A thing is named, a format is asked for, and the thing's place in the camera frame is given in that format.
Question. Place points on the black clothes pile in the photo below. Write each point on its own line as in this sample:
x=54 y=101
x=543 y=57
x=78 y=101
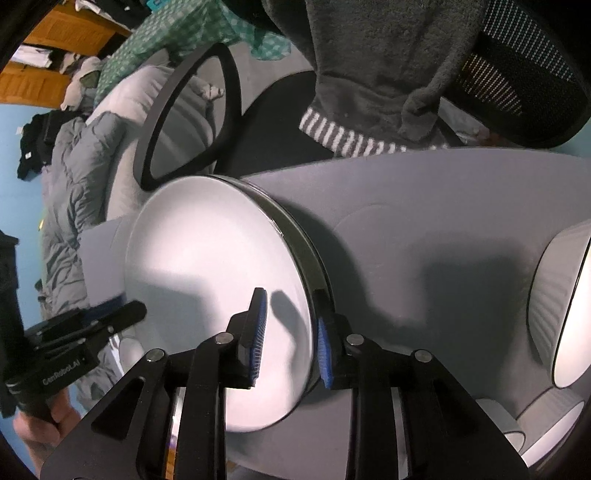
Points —
x=37 y=143

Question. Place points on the green checked blanket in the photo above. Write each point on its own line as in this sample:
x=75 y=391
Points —
x=152 y=41

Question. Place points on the white bowl with black rim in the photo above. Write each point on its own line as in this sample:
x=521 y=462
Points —
x=549 y=295
x=545 y=424

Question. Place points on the white and green crumpled cloth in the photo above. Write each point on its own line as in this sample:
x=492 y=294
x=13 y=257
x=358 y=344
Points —
x=83 y=78

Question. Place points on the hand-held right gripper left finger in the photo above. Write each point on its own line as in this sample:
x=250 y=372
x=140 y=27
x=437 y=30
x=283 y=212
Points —
x=258 y=332

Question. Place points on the person's left hand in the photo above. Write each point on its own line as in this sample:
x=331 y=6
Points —
x=41 y=438

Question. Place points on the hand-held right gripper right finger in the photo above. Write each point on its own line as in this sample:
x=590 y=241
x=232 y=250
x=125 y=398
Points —
x=324 y=346

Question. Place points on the wooden wardrobe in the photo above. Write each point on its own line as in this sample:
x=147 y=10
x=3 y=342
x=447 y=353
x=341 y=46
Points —
x=60 y=23

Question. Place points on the black office chair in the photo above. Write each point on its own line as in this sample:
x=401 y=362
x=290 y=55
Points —
x=277 y=120

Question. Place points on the large white plate black rim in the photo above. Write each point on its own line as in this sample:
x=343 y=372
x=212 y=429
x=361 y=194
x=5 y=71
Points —
x=207 y=254

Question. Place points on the dark grey towel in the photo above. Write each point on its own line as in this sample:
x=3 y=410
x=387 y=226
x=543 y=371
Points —
x=369 y=60

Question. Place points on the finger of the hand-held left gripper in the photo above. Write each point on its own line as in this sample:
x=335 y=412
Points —
x=124 y=314

